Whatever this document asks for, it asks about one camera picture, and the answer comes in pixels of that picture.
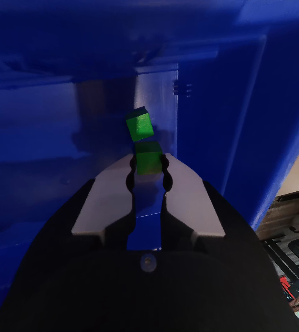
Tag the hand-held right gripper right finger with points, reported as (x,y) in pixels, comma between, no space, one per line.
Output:
(191,205)

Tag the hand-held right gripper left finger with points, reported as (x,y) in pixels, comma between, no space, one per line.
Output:
(105,202)

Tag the green wooden cube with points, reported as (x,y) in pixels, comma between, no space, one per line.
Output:
(140,125)
(148,159)

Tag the blue plastic bin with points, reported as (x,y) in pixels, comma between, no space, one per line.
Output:
(61,129)

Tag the red object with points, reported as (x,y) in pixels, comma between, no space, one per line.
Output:
(285,285)

